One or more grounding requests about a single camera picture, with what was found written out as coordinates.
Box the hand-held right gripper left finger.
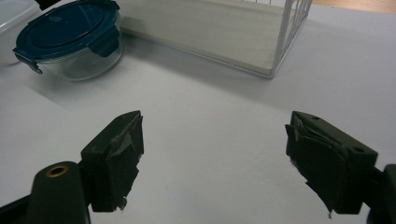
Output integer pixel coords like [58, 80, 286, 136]
[79, 110, 145, 213]

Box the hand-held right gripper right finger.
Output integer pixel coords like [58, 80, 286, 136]
[284, 110, 379, 218]

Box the round glass container blue lid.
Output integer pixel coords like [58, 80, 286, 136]
[12, 0, 125, 82]

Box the white wire shelf rack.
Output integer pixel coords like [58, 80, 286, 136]
[116, 0, 314, 79]

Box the white table cover sheet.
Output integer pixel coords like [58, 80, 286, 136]
[0, 3, 396, 224]

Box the wooden table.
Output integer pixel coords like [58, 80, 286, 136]
[311, 0, 396, 16]

